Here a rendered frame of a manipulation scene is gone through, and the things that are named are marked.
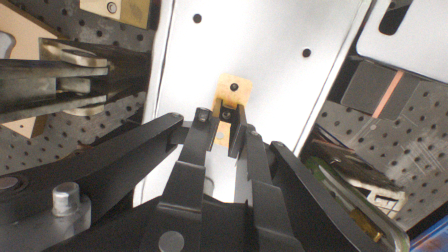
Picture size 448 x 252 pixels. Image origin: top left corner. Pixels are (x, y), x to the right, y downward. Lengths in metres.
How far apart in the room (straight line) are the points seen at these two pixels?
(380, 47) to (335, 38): 0.05
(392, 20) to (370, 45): 0.08
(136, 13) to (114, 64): 0.06
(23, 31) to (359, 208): 0.77
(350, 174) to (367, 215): 0.06
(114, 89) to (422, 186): 0.92
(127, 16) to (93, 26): 0.45
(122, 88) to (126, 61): 0.03
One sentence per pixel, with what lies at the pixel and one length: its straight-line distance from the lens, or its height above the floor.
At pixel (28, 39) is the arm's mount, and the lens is 0.72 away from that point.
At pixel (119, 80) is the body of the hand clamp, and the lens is 0.26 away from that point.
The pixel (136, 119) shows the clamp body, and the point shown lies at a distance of 0.53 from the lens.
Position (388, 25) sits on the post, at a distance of 0.35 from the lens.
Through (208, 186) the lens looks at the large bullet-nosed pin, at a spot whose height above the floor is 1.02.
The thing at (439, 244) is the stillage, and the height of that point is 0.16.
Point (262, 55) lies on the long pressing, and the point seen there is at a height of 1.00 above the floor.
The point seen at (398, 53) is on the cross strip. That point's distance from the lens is 0.30.
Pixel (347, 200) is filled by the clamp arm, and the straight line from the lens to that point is 0.26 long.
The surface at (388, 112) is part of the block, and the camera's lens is 0.34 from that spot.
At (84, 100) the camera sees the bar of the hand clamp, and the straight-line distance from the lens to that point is 0.21.
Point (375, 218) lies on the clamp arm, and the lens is 0.24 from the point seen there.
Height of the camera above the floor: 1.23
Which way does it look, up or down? 70 degrees down
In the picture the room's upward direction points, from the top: 174 degrees counter-clockwise
